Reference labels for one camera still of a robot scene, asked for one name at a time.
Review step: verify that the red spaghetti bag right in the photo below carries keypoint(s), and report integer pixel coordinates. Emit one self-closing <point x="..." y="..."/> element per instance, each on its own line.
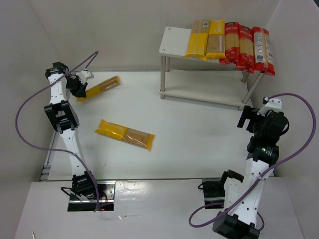
<point x="263" y="52"/>

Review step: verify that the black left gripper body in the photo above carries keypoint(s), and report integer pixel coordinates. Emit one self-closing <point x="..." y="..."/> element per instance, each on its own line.
<point x="78" y="87"/>

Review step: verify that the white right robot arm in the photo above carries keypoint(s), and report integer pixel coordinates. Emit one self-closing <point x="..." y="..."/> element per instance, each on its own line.
<point x="243" y="192"/>

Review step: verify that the yellow spaghetti bag on shelf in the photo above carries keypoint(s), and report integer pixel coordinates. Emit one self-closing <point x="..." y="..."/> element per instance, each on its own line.
<point x="198" y="39"/>

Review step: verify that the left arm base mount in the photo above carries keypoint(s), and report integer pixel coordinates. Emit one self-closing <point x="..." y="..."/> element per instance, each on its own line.
<point x="82" y="203"/>

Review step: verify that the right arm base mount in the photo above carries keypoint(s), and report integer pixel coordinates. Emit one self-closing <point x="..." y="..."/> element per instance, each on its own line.
<point x="213" y="192"/>

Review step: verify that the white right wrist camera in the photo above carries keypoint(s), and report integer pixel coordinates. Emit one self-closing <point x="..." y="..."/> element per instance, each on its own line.
<point x="270" y="104"/>

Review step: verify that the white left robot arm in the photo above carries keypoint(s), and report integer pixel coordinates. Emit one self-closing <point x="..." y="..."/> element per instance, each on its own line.
<point x="65" y="122"/>

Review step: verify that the red spaghetti bag middle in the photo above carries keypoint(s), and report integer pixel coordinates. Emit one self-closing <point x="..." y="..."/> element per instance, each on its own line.
<point x="246" y="49"/>

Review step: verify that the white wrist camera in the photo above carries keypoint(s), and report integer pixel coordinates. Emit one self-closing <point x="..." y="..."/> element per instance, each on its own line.
<point x="270" y="104"/>
<point x="84" y="76"/>

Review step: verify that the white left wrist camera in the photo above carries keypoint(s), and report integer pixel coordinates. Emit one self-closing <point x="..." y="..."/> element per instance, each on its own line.
<point x="84" y="76"/>

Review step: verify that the red spaghetti bag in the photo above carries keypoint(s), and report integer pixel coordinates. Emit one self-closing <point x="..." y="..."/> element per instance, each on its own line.
<point x="263" y="52"/>
<point x="246" y="49"/>
<point x="231" y="44"/>

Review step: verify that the yellow spaghetti box on shelf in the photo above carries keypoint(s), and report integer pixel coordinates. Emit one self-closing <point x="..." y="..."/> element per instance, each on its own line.
<point x="216" y="40"/>

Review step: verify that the yellow spaghetti bag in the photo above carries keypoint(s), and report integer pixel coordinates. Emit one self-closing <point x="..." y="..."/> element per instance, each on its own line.
<point x="100" y="88"/>
<point x="125" y="134"/>
<point x="198" y="39"/>

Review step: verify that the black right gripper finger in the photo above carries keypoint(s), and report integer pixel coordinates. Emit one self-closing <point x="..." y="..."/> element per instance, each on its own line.
<point x="247" y="114"/>
<point x="250" y="126"/>

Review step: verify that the white two-tier shelf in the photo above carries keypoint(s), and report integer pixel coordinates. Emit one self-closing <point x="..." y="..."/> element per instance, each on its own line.
<point x="222" y="85"/>

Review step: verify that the red spaghetti bag left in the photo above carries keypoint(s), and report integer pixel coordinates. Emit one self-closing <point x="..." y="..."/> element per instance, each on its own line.
<point x="231" y="44"/>

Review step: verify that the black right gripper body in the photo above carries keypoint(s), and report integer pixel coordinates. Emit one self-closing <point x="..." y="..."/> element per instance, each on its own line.
<point x="249" y="119"/>

